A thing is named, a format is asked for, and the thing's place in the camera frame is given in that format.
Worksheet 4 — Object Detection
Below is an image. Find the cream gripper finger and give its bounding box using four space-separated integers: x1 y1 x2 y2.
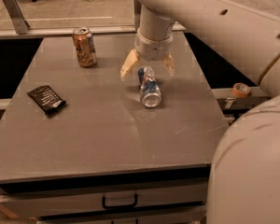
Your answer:
161 54 175 76
120 49 140 81

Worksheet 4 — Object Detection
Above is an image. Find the grey lower drawer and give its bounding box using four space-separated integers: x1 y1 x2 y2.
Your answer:
36 205 206 224

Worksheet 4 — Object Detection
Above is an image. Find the orange tape roll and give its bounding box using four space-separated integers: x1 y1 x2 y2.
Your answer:
232 83 251 98

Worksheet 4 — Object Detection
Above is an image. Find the blue silver redbull can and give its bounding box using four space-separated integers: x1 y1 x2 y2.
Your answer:
138 66 161 108

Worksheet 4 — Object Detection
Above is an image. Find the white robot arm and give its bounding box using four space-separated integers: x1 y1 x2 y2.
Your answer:
120 0 280 224

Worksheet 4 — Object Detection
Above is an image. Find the gold soda can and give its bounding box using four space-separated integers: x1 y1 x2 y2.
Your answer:
72 27 97 67

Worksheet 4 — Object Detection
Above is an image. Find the black snack packet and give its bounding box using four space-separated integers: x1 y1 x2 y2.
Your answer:
27 85 66 115

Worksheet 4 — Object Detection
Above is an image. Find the black drawer handle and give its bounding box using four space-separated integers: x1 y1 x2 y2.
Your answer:
102 194 138 210

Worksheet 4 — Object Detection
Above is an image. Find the left metal railing bracket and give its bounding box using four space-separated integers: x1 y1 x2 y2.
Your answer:
2 0 30 35

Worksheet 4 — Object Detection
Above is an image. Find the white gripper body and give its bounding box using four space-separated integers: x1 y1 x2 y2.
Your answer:
134 30 173 61

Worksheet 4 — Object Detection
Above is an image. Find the grey upper drawer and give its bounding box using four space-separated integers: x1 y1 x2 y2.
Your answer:
0 180 207 217

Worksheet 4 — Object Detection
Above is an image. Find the grey drawer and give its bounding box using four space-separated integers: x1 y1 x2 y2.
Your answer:
0 180 207 217
36 205 206 224

